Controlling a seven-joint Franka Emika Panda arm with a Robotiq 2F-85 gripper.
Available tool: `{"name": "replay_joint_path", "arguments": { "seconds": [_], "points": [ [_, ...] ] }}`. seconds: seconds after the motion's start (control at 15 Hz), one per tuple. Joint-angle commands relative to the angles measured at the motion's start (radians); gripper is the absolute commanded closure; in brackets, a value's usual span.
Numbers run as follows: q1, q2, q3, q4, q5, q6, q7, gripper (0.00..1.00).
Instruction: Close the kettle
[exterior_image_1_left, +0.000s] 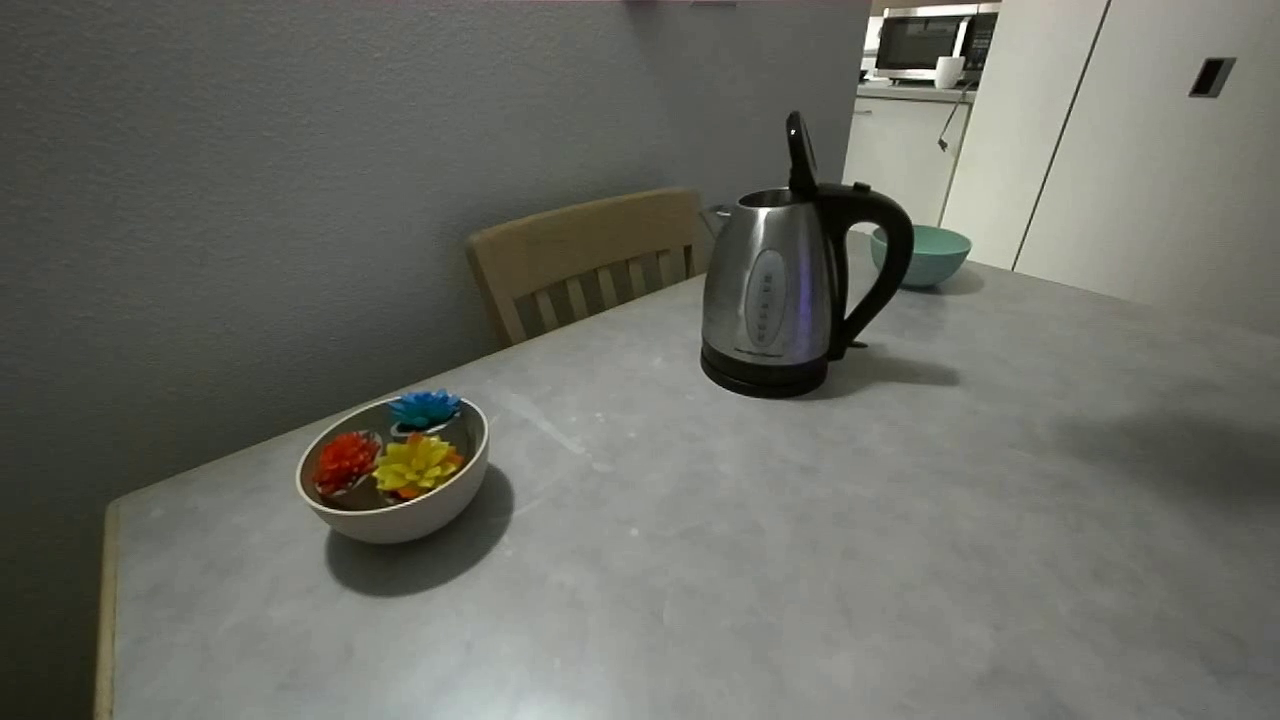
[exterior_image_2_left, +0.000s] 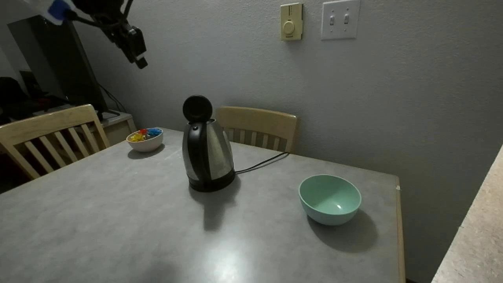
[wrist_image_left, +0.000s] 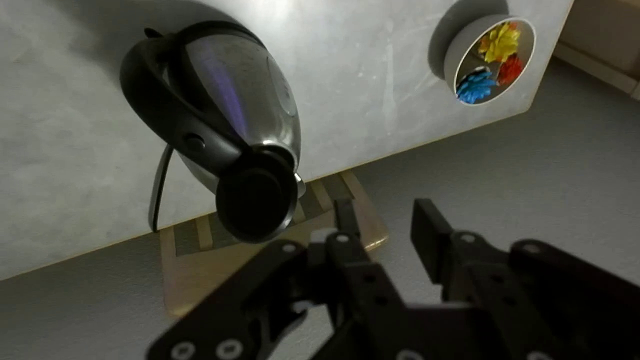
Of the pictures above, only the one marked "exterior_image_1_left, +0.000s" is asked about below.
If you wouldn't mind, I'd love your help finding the stainless steel electric kettle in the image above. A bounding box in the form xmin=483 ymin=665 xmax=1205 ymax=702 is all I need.
xmin=700 ymin=182 xmax=922 ymax=373

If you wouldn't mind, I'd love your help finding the black kettle lid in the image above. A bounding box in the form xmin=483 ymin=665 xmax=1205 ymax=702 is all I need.
xmin=779 ymin=107 xmax=826 ymax=205

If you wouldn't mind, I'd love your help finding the black kettle power base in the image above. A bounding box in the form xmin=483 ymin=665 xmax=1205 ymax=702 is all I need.
xmin=698 ymin=339 xmax=835 ymax=404

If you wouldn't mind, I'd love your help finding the wooden chair with short backrest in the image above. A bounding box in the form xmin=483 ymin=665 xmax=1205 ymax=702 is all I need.
xmin=466 ymin=186 xmax=717 ymax=352

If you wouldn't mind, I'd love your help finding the blue flower toy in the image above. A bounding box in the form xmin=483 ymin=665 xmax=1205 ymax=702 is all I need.
xmin=388 ymin=388 xmax=470 ymax=434

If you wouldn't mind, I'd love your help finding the yellow flower toy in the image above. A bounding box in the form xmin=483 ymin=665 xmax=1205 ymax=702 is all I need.
xmin=367 ymin=434 xmax=470 ymax=505

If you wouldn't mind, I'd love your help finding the white bowl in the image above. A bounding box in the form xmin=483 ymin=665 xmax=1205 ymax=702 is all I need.
xmin=293 ymin=388 xmax=498 ymax=547

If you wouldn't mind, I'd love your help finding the teal bowl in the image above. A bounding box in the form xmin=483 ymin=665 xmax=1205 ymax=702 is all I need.
xmin=868 ymin=219 xmax=977 ymax=298

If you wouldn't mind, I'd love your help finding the red flower toy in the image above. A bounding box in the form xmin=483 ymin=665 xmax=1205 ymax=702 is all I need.
xmin=309 ymin=430 xmax=383 ymax=497

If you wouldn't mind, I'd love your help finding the white kitchen counter cabinet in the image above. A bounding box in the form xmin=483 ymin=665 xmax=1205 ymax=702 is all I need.
xmin=842 ymin=81 xmax=982 ymax=233

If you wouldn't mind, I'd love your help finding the microwave oven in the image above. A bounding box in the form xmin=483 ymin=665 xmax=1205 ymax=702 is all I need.
xmin=868 ymin=5 xmax=1004 ymax=94

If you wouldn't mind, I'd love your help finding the white tall cabinet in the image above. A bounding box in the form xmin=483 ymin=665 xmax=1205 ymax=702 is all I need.
xmin=935 ymin=0 xmax=1280 ymax=339

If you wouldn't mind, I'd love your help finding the black wall plate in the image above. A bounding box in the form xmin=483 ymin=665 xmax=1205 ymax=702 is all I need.
xmin=1190 ymin=52 xmax=1239 ymax=99

